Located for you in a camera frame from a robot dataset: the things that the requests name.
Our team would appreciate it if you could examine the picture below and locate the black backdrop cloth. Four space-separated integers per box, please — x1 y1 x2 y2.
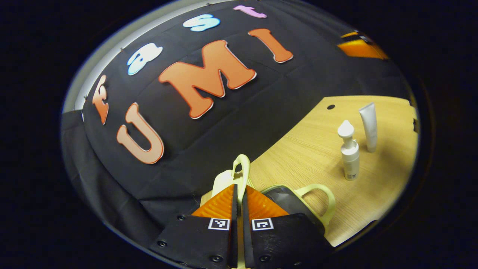
61 0 411 247

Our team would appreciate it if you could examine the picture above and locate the white squeeze tube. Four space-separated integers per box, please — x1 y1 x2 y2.
358 102 378 153

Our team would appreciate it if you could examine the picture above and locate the pale yellow suitcase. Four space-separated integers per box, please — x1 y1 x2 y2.
211 154 336 236

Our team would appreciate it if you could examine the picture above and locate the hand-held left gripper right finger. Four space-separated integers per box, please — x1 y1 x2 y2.
242 185 335 269

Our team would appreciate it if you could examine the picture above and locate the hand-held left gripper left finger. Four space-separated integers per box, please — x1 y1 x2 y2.
149 183 238 269

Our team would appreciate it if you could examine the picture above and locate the white pump bottle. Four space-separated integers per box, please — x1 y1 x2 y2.
337 120 360 181

